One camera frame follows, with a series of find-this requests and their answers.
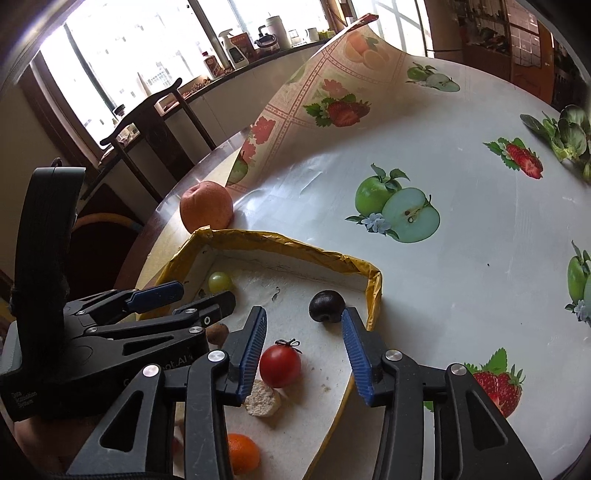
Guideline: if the dark wooden chair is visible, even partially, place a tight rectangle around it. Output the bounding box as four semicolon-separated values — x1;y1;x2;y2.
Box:
99;78;218;204

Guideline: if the dark purple plum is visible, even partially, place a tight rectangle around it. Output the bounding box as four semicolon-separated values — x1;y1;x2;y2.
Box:
308;290;346;323

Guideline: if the green grape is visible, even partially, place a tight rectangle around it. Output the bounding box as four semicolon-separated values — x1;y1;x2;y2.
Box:
208;271;233;294

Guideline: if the yellow rimmed white tray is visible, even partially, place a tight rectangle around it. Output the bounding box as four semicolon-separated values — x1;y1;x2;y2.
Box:
154;227;384;480

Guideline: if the wooden glass door cabinet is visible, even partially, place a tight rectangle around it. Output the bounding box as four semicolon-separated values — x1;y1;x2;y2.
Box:
455;0;555;106

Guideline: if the person's left forearm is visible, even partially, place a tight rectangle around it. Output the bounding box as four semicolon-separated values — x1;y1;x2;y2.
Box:
11;415;98;476

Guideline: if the red cherry tomato with stem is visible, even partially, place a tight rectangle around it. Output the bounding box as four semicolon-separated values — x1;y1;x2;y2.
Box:
259;339;303;389

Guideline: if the orange kumquat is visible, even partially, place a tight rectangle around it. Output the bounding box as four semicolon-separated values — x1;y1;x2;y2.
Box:
226;433;260;476

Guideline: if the red apple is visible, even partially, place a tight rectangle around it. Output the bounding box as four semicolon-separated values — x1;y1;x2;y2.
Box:
179;181;234;234

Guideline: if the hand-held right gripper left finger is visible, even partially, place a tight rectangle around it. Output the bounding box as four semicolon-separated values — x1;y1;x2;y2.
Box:
67;305;269;480

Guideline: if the dark seat with yellow rim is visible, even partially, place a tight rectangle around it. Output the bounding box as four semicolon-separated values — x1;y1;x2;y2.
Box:
71;211;144;241

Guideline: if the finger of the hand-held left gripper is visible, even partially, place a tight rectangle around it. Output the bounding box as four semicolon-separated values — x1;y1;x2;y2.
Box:
86;291;238;357
64;280;186;325

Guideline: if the red carton box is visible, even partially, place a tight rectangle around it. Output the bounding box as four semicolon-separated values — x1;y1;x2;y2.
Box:
229;32;257;64

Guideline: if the white window counter cabinet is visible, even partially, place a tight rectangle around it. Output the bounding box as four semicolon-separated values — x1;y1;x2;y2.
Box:
99;39;334;155

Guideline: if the fruit printed tablecloth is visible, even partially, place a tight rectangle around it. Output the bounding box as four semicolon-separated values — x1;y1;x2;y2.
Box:
139;14;591;480

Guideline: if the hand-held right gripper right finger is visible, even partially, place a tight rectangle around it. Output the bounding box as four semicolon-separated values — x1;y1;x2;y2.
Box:
341;306;542;480

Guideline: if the white tall kettle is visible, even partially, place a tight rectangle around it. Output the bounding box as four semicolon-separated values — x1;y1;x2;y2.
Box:
264;15;293;51

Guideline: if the green leafy vegetable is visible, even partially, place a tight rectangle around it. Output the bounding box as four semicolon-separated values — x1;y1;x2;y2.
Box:
521;104;591;182

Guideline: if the white spray bottle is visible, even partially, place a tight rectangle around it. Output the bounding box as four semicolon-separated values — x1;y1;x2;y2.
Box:
217;30;237;71

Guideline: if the small white bread piece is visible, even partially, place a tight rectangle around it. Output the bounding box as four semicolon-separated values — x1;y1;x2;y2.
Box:
243;379;282;418

